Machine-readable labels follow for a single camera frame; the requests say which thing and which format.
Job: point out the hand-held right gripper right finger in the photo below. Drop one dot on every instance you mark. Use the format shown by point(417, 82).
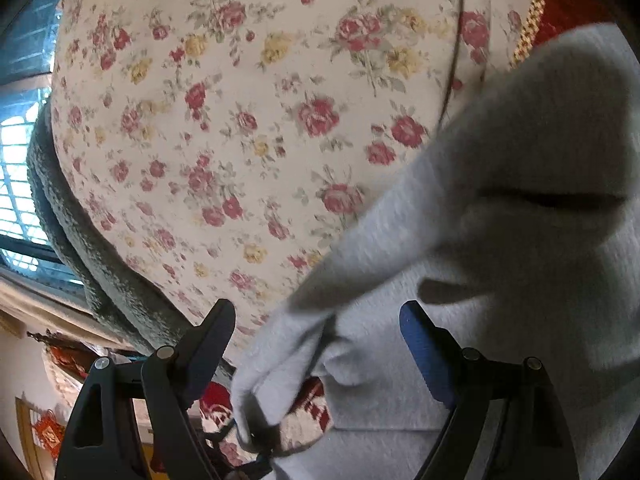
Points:
point(425, 355)

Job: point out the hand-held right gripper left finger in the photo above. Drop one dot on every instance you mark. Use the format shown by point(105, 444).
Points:
point(212, 332)

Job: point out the green fleece jacket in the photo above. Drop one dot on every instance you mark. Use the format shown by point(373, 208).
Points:
point(100, 285)

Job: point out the floral bed sheet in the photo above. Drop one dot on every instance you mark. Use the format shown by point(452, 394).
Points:
point(250, 110)

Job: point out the barred window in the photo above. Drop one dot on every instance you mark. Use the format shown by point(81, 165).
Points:
point(20, 160)

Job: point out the red patterned blanket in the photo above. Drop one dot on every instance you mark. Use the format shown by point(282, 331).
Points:
point(565, 5)

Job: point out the red wall ornament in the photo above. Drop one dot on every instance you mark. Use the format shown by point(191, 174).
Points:
point(47, 432)

